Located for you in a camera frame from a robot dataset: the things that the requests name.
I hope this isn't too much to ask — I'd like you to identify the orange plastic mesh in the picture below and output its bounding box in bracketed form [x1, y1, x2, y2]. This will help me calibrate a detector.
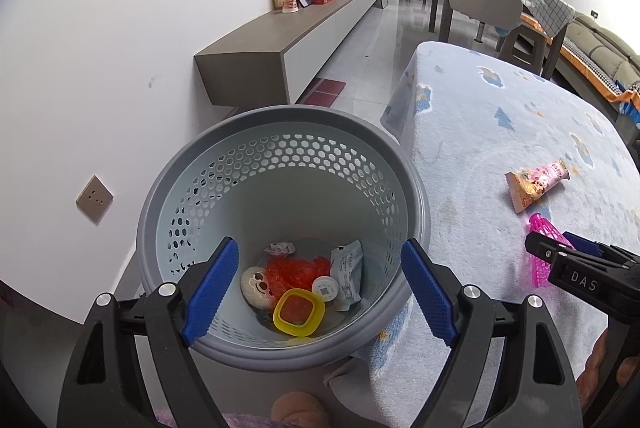
[265, 255, 331, 291]

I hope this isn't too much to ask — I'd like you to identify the olive green sofa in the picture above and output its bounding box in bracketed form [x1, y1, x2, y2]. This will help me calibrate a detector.
[555, 10, 640, 129]

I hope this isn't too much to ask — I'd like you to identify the orange checkered sofa cover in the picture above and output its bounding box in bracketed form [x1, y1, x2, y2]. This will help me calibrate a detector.
[520, 10, 640, 126]

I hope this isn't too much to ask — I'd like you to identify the grey dining chair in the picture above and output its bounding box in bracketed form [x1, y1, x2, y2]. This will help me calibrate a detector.
[429, 0, 571, 81]

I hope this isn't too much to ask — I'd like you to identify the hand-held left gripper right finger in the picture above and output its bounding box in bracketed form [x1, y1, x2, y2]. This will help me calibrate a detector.
[401, 238, 585, 428]

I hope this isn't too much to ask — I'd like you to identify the light blue wet wipes packet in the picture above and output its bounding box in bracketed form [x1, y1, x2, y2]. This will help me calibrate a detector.
[330, 239, 364, 313]

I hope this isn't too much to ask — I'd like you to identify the beige wall socket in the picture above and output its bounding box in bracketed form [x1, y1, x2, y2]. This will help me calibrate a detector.
[76, 174, 114, 224]

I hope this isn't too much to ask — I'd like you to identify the beige dining chair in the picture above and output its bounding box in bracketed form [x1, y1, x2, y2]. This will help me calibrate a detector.
[442, 0, 523, 45]

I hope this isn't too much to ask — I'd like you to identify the person's knee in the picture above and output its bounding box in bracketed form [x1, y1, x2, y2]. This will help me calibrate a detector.
[270, 390, 331, 428]

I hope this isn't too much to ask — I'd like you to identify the person's right hand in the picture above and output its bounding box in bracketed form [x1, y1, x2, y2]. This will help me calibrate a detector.
[575, 335, 640, 404]

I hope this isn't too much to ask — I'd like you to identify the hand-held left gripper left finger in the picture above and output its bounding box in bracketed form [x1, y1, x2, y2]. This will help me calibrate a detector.
[56, 236, 241, 428]

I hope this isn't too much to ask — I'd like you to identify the pink snack wrapper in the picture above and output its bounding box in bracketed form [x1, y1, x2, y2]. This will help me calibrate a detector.
[504, 159, 571, 215]

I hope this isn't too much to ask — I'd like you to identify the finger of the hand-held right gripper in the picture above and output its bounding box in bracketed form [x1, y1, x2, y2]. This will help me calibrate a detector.
[524, 231, 572, 272]
[562, 231, 640, 267]

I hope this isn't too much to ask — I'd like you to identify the yellow plastic container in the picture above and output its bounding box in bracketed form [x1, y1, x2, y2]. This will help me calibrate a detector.
[273, 288, 326, 338]

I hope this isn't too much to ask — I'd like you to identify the grey perforated plastic basket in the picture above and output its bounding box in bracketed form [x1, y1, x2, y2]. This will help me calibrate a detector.
[136, 104, 432, 371]

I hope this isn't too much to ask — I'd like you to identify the blue cloth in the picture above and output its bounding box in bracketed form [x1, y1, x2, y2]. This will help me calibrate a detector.
[617, 80, 640, 124]

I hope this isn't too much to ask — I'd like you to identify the light blue printed blanket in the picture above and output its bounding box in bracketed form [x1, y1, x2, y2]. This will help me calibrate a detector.
[380, 40, 640, 428]

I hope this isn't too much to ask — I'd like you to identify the grey floating TV cabinet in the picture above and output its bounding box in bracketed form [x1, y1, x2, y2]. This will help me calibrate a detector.
[193, 0, 383, 107]

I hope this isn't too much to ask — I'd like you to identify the purple fuzzy clothing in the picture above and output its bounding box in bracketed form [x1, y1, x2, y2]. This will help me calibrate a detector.
[152, 410, 281, 428]

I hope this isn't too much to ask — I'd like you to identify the beige round plush toy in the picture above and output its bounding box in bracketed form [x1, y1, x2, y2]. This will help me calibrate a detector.
[240, 265, 278, 313]

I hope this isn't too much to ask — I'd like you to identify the white round cap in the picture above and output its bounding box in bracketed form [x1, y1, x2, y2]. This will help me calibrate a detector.
[312, 275, 338, 301]

